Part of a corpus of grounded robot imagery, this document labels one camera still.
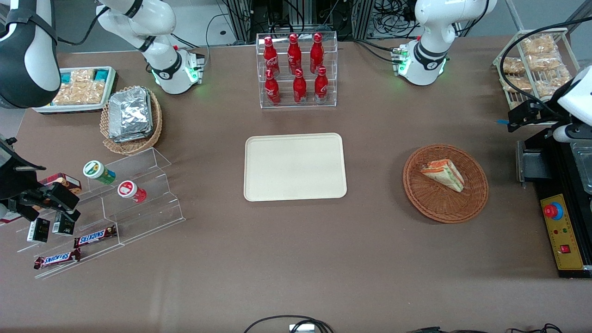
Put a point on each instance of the clear bagged pastry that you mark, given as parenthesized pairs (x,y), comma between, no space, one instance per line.
(550,85)
(512,65)
(545,62)
(539,44)
(517,83)

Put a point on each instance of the beige rectangular tray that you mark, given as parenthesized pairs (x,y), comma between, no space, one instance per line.
(295,167)

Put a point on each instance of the teal snack pack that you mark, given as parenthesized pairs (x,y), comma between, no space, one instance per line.
(66,77)
(101,75)

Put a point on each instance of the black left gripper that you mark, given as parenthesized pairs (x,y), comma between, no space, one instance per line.
(542,112)

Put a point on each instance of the red snack cup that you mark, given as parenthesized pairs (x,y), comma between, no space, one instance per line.
(131,191)

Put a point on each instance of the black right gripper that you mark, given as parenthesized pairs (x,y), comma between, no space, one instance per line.
(13,181)

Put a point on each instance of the clear bagged cracker pile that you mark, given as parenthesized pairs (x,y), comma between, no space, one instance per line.
(81,90)

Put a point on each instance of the white power adapter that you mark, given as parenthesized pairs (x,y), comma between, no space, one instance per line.
(301,328)

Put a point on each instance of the triangular sandwich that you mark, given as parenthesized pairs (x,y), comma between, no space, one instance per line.
(443,175)

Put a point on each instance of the red emergency stop button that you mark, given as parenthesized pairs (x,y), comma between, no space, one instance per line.
(552,211)

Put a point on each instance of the silver foil pouch stack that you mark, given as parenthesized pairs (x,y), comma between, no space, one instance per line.
(130,114)

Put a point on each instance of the small black box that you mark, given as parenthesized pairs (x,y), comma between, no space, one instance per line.
(64,225)
(38,230)

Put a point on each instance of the clear plastic container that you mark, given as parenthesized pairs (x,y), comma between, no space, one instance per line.
(583,166)

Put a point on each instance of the clear acrylic bottle rack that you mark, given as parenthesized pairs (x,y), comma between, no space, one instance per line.
(330,69)

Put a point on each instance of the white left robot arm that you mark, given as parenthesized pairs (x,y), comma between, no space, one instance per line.
(430,46)

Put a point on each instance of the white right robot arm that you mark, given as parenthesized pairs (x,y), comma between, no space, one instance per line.
(32,60)

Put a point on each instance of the round brown wicker basket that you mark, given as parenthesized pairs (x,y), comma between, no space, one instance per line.
(444,206)

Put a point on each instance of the red cola bottle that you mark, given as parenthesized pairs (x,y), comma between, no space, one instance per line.
(294,54)
(317,53)
(271,58)
(321,87)
(299,89)
(272,90)

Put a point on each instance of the clear acrylic step shelf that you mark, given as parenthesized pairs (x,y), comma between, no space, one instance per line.
(148,203)

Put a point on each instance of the brown Snickers bar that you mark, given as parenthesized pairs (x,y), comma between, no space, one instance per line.
(95,237)
(56,259)

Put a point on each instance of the oval light wicker basket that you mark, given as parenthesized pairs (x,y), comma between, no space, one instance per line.
(134,145)

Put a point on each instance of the red brown chocolate box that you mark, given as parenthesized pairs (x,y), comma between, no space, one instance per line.
(68,181)

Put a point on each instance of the black machine with yellow panel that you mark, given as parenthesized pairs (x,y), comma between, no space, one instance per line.
(562,175)

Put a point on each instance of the green snack cup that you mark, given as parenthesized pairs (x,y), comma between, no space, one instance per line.
(98,171)

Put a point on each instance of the white plastic snack tray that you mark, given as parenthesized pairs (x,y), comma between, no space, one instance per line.
(69,108)

